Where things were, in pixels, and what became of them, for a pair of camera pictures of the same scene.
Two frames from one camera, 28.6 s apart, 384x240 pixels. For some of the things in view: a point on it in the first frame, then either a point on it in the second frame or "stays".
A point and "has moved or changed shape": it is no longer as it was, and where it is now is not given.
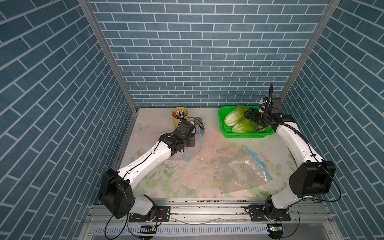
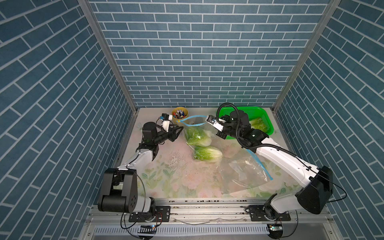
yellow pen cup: x=178 y=113 stays
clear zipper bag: x=191 y=169 to x=205 y=146
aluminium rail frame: x=211 y=219 stays
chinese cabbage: x=234 y=117 has moved or changed shape
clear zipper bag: x=241 y=170 stays
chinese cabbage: x=247 y=126 has moved or changed shape
